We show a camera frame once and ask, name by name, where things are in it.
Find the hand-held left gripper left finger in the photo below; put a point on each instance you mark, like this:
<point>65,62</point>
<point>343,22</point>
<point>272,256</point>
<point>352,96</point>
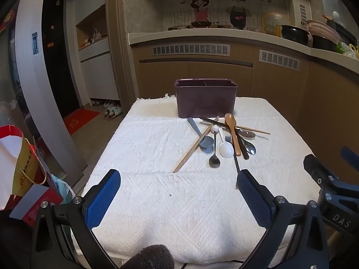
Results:
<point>103,199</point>

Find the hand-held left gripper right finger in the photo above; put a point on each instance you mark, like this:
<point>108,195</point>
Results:
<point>255,201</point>

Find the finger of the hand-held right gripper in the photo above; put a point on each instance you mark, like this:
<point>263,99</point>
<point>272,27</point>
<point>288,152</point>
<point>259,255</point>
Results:
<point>315,168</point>
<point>350,158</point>

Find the shiny oval metal spoon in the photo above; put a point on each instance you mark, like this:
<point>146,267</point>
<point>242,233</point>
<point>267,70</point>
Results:
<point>250,148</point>

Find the white ceramic spoon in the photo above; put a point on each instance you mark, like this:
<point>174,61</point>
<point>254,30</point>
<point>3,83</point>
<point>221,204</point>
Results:
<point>226,149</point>

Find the light wooden chopstick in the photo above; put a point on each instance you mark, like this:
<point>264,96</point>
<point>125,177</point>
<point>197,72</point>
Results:
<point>190,151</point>
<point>263,132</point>

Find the grey-blue plastic spoon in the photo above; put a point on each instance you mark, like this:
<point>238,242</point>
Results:
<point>207,143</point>

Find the wooden spoon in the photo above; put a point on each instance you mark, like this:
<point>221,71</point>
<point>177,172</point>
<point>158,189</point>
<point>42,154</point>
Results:
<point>230,119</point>

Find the purple utensil holder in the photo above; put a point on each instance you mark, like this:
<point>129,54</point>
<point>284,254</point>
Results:
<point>206,101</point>

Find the light blue face mask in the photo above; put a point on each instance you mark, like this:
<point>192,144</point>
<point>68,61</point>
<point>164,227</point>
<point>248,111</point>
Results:
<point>63,187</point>

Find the red cardboard box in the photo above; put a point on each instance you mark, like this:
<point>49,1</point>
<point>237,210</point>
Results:
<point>36,201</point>

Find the white textured tablecloth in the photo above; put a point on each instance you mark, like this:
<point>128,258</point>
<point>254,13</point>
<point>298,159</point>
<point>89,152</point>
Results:
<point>174,207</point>

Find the red doormat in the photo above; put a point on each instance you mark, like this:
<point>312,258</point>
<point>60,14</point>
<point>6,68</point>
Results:
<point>81,120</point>

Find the green patterned slipper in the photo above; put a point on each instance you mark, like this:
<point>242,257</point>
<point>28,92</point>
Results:
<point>109,115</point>
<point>117,111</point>

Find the row of shoes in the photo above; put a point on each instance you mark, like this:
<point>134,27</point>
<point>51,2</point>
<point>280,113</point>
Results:
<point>105,102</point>

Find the red and white paper bag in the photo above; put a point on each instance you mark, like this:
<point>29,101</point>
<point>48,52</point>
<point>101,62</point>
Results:
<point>11,162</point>

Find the short white vent grille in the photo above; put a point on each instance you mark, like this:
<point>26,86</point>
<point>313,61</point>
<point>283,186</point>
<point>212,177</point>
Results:
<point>279,59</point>

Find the small black pot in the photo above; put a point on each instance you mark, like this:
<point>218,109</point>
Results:
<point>324,43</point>

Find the pink colander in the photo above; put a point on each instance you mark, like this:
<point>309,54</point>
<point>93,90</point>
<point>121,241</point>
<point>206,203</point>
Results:
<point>325,29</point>

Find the white shoe cabinet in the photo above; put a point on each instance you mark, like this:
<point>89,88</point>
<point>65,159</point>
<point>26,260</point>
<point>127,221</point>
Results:
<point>96,67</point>

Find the white refrigerator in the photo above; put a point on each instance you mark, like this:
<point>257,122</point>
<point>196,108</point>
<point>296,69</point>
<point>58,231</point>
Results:
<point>28,89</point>

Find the large black pot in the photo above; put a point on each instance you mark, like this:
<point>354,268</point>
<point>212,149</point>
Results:
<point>294,35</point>

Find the wooden kitchen cabinet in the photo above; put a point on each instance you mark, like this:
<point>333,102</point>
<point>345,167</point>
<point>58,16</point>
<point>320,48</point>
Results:
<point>218,70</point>

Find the dark entrance door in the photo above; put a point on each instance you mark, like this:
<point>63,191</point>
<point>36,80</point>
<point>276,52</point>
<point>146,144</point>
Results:
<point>60,61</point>

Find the wide white vent grille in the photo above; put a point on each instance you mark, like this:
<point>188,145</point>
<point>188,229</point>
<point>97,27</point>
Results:
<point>190,49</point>

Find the white kitchen countertop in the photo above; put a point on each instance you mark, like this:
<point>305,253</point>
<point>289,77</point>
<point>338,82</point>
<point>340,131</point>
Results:
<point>196,36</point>

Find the cartoon wall sticker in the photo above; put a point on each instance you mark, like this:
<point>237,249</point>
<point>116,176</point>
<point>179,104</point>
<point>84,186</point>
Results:
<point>218,5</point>

